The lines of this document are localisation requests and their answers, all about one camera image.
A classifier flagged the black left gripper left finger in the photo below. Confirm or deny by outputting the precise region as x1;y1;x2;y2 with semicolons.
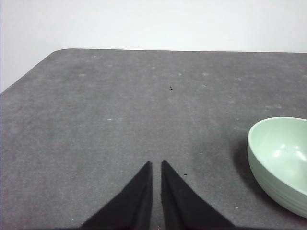
80;161;154;230

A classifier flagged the green ribbed bowl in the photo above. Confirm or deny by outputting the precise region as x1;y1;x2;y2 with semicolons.
247;116;307;219

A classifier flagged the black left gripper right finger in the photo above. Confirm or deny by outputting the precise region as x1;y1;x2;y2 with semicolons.
161;160;237;230

